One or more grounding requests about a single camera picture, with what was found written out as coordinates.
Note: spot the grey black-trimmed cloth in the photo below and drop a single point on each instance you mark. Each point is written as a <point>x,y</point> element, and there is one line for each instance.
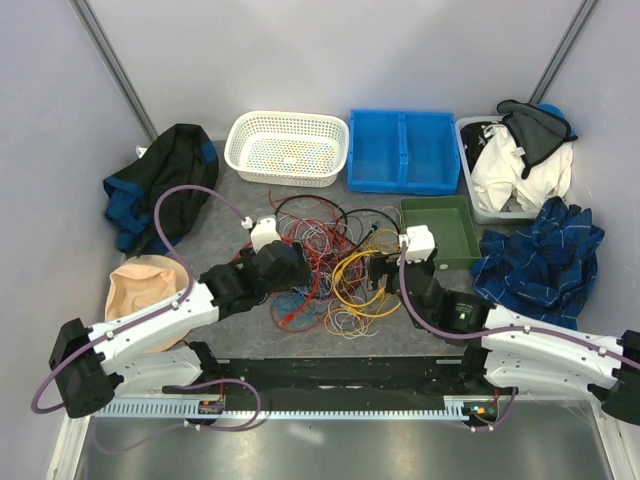
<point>537,133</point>

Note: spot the slotted cable duct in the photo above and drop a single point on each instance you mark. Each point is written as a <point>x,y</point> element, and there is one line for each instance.
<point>307,405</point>

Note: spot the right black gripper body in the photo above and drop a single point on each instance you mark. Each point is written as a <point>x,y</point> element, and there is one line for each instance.
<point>383,264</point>

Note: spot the blue divided plastic bin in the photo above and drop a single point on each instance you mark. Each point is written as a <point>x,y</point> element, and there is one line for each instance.
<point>403,152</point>

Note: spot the black and blue jacket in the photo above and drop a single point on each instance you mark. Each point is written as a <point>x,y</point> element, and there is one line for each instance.
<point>181,155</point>

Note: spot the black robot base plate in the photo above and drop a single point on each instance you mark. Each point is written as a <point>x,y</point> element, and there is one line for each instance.
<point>424,375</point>

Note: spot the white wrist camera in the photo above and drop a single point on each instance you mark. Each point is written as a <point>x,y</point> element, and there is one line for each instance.
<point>262,232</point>
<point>417,244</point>

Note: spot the grey plastic tub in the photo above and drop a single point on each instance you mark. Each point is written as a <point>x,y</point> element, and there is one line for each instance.
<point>465,129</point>

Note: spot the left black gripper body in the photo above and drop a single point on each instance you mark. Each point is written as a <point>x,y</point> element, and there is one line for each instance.
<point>297,277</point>

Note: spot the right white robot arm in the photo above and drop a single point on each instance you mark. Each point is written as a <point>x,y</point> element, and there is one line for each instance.
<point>507,350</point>

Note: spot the blue plaid shirt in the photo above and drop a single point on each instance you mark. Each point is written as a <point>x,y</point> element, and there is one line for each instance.
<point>545,271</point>

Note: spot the beige bucket hat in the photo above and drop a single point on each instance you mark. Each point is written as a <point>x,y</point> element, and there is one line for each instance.
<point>141,282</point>

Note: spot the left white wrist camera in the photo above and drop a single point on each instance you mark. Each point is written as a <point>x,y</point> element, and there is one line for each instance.
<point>262,232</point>

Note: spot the white garment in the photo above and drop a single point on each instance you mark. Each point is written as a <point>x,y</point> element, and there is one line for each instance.
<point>496,175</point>

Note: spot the blue cap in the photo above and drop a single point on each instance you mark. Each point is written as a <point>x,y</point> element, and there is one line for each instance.
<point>552,109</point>

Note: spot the green plastic tray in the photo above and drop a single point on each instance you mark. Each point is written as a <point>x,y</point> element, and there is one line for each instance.
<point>449,219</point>

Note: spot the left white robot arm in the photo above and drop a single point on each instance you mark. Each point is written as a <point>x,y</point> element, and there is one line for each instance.
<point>132,355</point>

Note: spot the white perforated plastic basket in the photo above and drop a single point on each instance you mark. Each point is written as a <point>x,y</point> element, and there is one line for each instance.
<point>288,148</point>

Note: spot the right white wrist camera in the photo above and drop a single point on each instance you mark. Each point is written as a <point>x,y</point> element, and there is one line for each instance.
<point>417,244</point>

